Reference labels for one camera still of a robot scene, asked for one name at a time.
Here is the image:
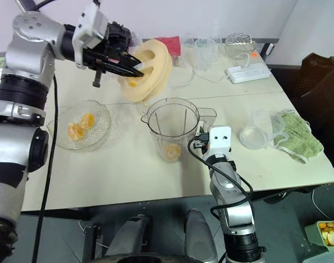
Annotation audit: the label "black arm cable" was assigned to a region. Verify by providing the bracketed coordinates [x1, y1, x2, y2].
[31, 73, 59, 263]
[188, 133, 255, 220]

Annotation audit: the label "cream round blender lid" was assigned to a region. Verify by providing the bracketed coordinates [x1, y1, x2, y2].
[117, 38, 174, 104]

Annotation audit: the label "upturned textured glass bowl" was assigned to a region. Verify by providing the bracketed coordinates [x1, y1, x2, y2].
[224, 32, 258, 59]

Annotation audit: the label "small clear plastic cup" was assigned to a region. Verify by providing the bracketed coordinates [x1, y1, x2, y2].
[239, 109, 287, 151]

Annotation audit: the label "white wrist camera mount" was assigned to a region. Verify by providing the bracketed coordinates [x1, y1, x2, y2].
[207, 125, 233, 157]
[73, 3, 110, 69]

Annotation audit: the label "white floor cable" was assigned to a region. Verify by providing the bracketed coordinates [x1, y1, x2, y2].
[311, 188, 334, 220]

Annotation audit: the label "white power strip cord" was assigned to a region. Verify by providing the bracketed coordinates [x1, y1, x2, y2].
[194, 52, 252, 83]

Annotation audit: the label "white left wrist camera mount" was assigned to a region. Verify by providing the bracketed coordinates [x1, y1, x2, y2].
[73, 3, 110, 69]

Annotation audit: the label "glass bowl with orange pieces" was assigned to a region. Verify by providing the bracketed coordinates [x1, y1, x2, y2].
[46, 100, 112, 153]

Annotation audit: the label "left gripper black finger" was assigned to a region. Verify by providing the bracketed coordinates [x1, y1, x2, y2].
[119, 52, 142, 68]
[99, 60, 145, 78]

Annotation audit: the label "green box of orange peels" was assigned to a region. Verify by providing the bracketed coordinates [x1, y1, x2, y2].
[304, 220, 334, 255]

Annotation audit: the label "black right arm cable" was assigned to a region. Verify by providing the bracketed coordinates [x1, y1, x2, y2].
[188, 133, 255, 220]

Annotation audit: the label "white power strip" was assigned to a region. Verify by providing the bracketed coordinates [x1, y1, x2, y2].
[225, 62, 272, 84]

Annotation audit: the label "black table leg frame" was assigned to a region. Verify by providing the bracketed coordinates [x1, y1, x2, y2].
[83, 225, 102, 263]

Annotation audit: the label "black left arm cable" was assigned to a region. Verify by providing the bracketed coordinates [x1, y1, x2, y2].
[31, 73, 59, 263]

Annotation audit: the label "clear blender jar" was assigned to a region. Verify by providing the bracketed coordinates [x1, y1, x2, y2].
[141, 97, 218, 163]

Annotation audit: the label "dark bag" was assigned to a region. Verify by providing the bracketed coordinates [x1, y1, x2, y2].
[289, 53, 334, 124]

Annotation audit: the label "red packet in plastic bag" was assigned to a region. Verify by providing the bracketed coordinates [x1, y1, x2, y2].
[156, 35, 182, 67]

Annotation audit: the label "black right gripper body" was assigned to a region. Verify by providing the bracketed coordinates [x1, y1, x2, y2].
[197, 121, 211, 135]

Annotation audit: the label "clear round plastic lid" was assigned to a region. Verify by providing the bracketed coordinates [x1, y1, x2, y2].
[169, 64, 195, 88]

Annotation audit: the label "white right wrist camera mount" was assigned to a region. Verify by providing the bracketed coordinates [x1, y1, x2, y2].
[207, 125, 233, 157]

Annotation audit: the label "peeled orange piece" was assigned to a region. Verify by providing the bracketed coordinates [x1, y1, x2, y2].
[67, 123, 86, 142]
[80, 112, 96, 130]
[163, 143, 182, 163]

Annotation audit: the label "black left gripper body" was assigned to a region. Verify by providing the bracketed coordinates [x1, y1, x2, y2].
[83, 21, 133, 88]

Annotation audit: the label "clear plastic pitcher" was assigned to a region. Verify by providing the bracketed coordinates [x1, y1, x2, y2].
[192, 38, 226, 72]

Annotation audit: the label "green towel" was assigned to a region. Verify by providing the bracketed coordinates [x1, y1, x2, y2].
[273, 109, 325, 164]

